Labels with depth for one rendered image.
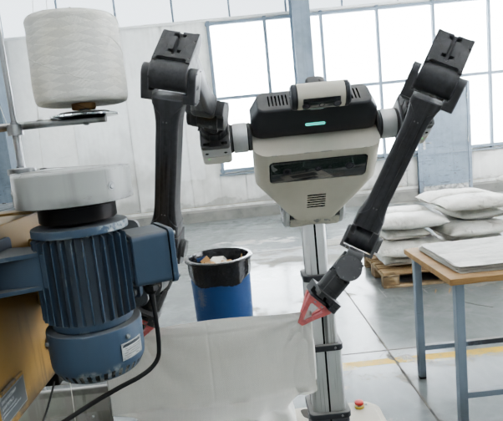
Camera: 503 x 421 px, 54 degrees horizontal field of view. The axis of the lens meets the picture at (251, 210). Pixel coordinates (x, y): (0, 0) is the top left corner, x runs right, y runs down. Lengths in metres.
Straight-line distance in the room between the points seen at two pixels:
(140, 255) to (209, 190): 8.38
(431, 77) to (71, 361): 0.82
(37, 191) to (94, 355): 0.26
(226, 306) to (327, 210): 1.85
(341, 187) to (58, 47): 0.98
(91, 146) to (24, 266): 8.70
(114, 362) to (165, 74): 0.52
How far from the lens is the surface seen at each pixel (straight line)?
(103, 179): 0.76
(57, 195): 0.75
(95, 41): 0.92
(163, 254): 0.82
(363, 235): 1.16
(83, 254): 0.77
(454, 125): 9.88
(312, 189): 1.57
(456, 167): 9.93
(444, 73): 1.05
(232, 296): 3.38
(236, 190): 9.16
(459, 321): 2.44
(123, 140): 9.35
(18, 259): 0.81
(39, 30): 0.94
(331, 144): 1.49
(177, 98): 0.99
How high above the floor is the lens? 1.44
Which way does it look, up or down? 8 degrees down
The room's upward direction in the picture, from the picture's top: 6 degrees counter-clockwise
